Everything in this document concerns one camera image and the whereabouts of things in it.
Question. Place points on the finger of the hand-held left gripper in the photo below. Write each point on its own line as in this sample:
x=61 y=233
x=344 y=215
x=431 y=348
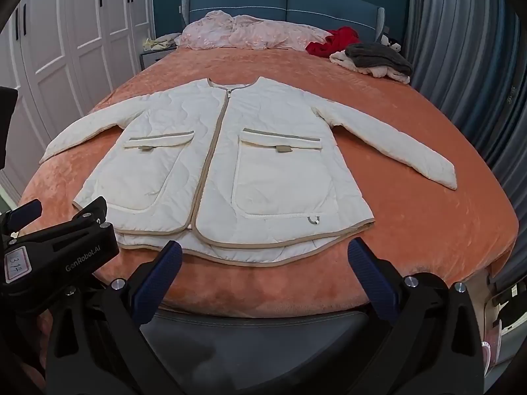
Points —
x=92 y=210
x=24 y=214

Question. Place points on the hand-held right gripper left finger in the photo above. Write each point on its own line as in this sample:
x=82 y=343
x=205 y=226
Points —
x=161 y=279

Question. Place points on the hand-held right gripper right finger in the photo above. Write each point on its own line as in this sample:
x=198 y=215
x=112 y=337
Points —
x=370 y=275

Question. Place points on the white quilted jacket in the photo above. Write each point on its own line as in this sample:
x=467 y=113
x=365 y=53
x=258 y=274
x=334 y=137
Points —
x=214 y=164

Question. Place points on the orange plush blanket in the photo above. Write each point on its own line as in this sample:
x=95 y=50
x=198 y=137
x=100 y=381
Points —
x=391 y=230

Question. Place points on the dark bed footboard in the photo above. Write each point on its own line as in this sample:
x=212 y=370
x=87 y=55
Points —
x=255 y=345

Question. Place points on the white bag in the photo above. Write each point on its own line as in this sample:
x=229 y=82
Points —
x=500 y=308

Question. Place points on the dark blue nightstand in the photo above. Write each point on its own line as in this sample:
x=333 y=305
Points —
x=154 y=58

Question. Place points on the white wardrobe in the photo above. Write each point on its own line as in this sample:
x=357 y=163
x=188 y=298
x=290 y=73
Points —
x=74 y=41

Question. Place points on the cream fluffy garment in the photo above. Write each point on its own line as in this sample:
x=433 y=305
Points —
x=350 y=59

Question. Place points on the grey knit garment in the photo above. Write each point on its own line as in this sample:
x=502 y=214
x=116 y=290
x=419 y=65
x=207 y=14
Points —
x=378 y=55

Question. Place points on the red garment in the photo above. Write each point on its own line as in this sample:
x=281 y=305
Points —
x=329 y=43

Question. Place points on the small white bedside items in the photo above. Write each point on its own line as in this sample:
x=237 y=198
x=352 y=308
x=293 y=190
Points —
x=390 y=40

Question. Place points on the pink floral quilt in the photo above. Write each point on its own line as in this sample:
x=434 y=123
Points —
x=255 y=33

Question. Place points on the grey blue curtain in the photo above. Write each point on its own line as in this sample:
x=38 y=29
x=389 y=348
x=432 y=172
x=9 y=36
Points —
x=461 y=49

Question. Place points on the blue bed headboard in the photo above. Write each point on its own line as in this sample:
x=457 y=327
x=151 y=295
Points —
x=288 y=0

